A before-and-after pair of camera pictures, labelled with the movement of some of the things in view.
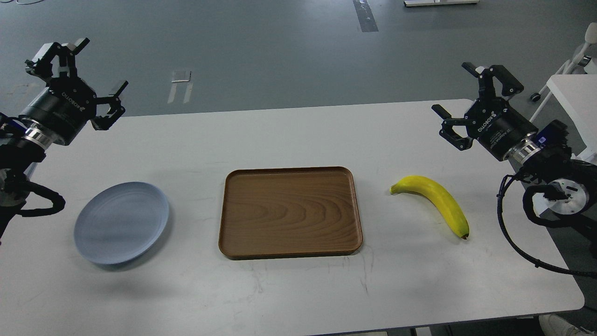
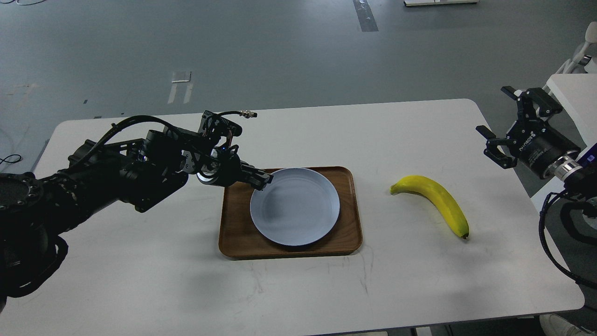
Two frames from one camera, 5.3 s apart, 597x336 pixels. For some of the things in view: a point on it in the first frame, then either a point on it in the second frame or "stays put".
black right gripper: [498, 125] → [536, 143]
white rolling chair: [584, 61] stays put
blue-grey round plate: [120, 223] → [298, 206]
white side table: [577, 94] stays put
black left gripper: [66, 106] → [224, 168]
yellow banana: [434, 192] stays put
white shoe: [552, 325] stays put
